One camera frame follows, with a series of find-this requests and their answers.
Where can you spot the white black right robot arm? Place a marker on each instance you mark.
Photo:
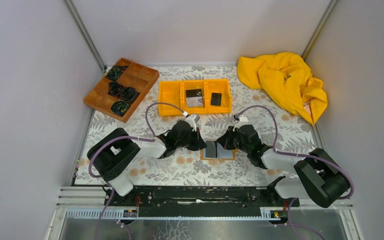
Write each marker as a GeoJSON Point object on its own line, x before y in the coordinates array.
{"type": "Point", "coordinates": [316, 176]}

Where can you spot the yellow middle bin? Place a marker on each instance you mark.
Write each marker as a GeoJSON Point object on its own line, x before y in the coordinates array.
{"type": "Point", "coordinates": [188, 85]}

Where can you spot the yellow left bin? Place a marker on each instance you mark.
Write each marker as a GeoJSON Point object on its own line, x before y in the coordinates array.
{"type": "Point", "coordinates": [169, 92]}

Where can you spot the yellow bin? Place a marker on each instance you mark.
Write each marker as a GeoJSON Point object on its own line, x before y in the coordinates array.
{"type": "Point", "coordinates": [169, 92]}
{"type": "Point", "coordinates": [218, 86]}
{"type": "Point", "coordinates": [188, 85]}

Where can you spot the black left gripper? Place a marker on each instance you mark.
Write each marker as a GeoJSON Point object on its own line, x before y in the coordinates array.
{"type": "Point", "coordinates": [198, 143]}

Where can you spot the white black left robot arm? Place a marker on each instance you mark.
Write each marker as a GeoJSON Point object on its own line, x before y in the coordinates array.
{"type": "Point", "coordinates": [111, 156]}

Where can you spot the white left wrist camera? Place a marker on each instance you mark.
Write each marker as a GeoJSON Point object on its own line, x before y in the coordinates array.
{"type": "Point", "coordinates": [192, 120]}

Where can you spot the floral patterned table mat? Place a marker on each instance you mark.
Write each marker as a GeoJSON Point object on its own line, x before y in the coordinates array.
{"type": "Point", "coordinates": [274, 125]}

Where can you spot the dark card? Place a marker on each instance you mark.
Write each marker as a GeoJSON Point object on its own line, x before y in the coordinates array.
{"type": "Point", "coordinates": [216, 99]}
{"type": "Point", "coordinates": [211, 151]}

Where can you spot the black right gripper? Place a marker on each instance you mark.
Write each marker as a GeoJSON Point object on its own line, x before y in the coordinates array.
{"type": "Point", "coordinates": [225, 140]}

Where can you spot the yellow crumpled cloth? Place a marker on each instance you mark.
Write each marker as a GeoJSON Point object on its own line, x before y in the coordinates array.
{"type": "Point", "coordinates": [288, 81]}

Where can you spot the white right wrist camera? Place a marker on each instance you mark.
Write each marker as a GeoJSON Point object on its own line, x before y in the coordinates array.
{"type": "Point", "coordinates": [240, 120]}

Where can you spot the yellow right bin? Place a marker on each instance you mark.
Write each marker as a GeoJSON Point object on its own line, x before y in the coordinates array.
{"type": "Point", "coordinates": [218, 86]}

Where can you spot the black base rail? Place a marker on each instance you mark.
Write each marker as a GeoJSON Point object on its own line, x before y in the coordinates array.
{"type": "Point", "coordinates": [245, 195]}

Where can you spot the yellow leather card holder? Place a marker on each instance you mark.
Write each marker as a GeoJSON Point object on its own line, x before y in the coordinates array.
{"type": "Point", "coordinates": [222, 154]}

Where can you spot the aluminium frame rail front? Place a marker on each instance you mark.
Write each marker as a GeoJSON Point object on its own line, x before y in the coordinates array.
{"type": "Point", "coordinates": [89, 203]}

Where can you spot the black credit card stack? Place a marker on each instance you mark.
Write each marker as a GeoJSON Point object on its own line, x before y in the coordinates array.
{"type": "Point", "coordinates": [193, 93]}

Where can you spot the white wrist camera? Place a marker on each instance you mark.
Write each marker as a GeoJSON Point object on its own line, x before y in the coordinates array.
{"type": "Point", "coordinates": [192, 120]}
{"type": "Point", "coordinates": [240, 120]}

